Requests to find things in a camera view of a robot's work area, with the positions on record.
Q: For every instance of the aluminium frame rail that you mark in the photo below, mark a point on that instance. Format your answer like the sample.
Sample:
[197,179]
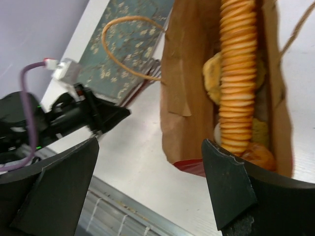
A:
[109,212]

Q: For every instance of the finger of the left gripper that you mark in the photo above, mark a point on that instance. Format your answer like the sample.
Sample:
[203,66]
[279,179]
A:
[103,116]

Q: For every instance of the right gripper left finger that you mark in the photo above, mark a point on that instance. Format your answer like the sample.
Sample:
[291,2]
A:
[46,198]

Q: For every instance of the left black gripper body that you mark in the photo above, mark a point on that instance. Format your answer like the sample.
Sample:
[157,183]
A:
[71,112]

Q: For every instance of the red paper bag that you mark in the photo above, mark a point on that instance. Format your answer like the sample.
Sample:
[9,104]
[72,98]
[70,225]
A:
[188,115]

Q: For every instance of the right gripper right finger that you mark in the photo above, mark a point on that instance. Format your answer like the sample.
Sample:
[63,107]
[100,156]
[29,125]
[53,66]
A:
[248,200]

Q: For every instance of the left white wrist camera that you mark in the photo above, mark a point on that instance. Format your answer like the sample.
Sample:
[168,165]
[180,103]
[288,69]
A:
[65,72]

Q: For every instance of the floral metal tray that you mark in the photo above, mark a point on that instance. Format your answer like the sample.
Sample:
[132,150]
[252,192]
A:
[132,43]

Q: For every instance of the sliced bread piece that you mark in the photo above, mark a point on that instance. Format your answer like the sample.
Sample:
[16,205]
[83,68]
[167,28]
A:
[212,78]

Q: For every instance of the round striped bun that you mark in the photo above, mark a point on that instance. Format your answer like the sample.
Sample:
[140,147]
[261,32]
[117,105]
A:
[259,155]

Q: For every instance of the long orange baguette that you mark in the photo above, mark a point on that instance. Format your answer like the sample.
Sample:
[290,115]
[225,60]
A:
[238,43]

